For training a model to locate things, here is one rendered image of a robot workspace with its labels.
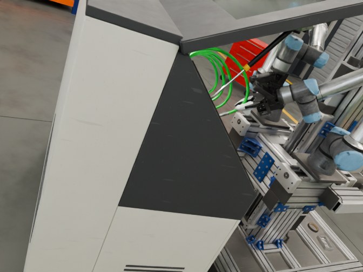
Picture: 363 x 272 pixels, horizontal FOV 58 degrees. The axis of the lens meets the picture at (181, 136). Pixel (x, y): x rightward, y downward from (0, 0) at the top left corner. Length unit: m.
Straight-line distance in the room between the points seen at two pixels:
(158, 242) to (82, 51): 0.92
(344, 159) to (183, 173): 0.75
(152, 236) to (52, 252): 0.42
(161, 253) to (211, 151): 0.61
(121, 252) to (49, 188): 0.48
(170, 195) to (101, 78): 0.57
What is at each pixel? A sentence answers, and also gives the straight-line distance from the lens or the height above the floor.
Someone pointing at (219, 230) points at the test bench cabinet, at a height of 0.72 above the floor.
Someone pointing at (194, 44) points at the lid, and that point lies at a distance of 1.01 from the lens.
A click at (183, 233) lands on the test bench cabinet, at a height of 0.67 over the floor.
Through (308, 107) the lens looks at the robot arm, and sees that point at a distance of 1.54.
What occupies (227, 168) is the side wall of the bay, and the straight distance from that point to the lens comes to 1.33.
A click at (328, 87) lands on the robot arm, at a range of 1.67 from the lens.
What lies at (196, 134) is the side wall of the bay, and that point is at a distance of 1.19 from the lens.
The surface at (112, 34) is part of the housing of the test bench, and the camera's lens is 0.99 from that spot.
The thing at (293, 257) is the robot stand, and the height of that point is 0.23.
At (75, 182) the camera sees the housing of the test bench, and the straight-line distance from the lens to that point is 1.26.
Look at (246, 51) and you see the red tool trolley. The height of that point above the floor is 0.67.
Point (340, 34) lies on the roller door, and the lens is 9.03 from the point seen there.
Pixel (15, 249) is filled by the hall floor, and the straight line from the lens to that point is 2.17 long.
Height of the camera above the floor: 1.72
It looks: 28 degrees down
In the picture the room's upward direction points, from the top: 24 degrees clockwise
